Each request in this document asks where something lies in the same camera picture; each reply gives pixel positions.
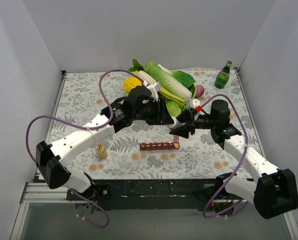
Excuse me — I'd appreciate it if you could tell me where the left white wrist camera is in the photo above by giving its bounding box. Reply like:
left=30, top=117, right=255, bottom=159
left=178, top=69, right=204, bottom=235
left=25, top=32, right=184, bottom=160
left=143, top=81, right=162, bottom=101

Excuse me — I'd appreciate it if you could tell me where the floral tablecloth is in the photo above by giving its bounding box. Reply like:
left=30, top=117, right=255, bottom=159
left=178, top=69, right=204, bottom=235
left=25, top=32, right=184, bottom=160
left=56, top=69, right=261, bottom=180

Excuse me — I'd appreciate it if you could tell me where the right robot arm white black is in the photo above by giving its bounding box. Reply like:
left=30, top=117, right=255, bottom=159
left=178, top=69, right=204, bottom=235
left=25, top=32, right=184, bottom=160
left=168, top=99, right=298, bottom=219

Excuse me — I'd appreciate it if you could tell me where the green glass bottle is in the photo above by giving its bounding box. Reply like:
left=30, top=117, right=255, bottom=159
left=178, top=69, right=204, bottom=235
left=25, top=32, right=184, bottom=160
left=214, top=60, right=232, bottom=89

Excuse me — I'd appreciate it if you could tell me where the red weekly pill organizer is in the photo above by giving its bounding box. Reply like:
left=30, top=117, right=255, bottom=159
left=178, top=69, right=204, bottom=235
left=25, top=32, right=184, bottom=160
left=139, top=135, right=180, bottom=151

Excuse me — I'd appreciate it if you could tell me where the green plastic tray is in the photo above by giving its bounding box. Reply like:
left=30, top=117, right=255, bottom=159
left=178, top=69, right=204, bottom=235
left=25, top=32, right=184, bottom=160
left=163, top=83, right=197, bottom=118

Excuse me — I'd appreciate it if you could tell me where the small amber pill jar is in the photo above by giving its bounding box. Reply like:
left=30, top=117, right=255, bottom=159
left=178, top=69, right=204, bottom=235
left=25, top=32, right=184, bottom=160
left=95, top=144, right=108, bottom=160

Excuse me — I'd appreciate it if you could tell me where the white pill bottle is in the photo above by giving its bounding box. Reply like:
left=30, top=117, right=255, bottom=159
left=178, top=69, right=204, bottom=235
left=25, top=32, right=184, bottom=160
left=167, top=118, right=186, bottom=130

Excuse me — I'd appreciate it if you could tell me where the purple red onion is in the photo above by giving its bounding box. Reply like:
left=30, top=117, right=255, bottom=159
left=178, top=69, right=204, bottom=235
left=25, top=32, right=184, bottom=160
left=195, top=85, right=204, bottom=98

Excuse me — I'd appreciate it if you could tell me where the white celery stalk bunch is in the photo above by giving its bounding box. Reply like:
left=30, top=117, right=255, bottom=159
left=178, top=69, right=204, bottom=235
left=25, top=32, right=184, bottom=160
left=129, top=59, right=192, bottom=104

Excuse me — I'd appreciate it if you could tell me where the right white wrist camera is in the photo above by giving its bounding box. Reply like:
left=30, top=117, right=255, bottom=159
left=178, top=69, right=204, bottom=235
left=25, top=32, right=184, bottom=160
left=186, top=98, right=202, bottom=120

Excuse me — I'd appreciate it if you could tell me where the yellow napa cabbage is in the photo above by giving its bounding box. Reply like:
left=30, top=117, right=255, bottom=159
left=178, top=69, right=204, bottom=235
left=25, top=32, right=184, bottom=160
left=123, top=76, right=142, bottom=94

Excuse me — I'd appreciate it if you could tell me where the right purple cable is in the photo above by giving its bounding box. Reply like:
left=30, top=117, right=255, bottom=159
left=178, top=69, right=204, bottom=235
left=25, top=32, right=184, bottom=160
left=197, top=93, right=249, bottom=218

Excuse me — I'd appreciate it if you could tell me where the small round green cabbage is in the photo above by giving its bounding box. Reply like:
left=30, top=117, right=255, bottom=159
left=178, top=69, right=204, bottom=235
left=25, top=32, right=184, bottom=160
left=166, top=100, right=186, bottom=118

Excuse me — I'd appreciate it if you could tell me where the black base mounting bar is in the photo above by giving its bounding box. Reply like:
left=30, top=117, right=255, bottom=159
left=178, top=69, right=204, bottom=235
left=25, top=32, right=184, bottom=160
left=66, top=174, right=249, bottom=211

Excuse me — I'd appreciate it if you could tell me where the green bok choy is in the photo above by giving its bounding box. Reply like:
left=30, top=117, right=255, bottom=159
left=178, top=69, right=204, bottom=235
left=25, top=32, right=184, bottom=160
left=158, top=64, right=195, bottom=89

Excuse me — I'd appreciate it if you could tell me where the green napa cabbage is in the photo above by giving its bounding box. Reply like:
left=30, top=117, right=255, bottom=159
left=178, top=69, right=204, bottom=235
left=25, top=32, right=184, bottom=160
left=144, top=61, right=192, bottom=101

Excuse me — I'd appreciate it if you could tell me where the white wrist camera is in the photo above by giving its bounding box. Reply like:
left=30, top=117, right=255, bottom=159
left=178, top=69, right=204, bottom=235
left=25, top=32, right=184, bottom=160
left=143, top=81, right=162, bottom=101
left=186, top=98, right=202, bottom=120

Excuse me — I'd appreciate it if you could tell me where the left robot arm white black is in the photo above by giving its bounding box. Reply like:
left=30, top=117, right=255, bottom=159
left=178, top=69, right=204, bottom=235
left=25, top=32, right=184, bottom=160
left=36, top=86, right=175, bottom=200

